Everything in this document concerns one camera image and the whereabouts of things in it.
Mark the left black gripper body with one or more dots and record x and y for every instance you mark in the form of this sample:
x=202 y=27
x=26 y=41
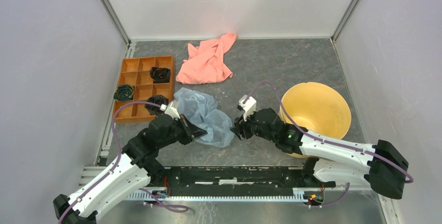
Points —
x=178 y=133

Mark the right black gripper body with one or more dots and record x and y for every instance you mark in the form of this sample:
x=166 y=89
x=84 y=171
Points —
x=250 y=127

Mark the blue plastic trash bag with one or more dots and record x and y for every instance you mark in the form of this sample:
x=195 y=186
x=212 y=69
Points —
x=201 y=109

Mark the yellow trash bin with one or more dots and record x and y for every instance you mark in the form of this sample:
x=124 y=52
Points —
x=317 y=107

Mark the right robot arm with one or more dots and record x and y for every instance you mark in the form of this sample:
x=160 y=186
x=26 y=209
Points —
x=380 y=165

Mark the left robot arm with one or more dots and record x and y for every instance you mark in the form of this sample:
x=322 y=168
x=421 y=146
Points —
x=134 y=168

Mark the black rolled sock lower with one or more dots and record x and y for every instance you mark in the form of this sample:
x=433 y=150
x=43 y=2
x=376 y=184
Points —
x=154 y=104

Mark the black rolled sock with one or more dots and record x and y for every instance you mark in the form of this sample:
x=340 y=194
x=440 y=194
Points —
x=154 y=104
x=160 y=74

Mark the black rolled sock upper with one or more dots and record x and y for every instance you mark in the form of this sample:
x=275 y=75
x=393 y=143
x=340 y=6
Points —
x=160 y=74

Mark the blue green rolled sock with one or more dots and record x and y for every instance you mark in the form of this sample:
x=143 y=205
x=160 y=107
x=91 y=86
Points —
x=124 y=92

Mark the pink cloth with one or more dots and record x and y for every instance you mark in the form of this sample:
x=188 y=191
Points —
x=205 y=63

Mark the orange compartment tray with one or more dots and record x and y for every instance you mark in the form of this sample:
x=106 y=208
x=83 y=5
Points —
x=136 y=73

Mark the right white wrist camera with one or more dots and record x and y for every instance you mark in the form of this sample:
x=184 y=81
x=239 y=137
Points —
x=247 y=104

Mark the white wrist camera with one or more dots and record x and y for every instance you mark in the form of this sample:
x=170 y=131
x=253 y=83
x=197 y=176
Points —
x=171 y=109
x=247 y=104

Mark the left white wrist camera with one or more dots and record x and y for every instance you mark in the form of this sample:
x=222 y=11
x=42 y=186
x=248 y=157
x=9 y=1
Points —
x=171 y=109

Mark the left aluminium corner post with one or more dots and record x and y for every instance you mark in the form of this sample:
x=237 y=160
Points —
x=116 y=21

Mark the aluminium corner post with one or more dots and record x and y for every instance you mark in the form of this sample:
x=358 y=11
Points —
x=344 y=20
x=116 y=21

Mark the right aluminium corner post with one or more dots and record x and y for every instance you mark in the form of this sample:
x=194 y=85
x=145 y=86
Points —
x=344 y=20

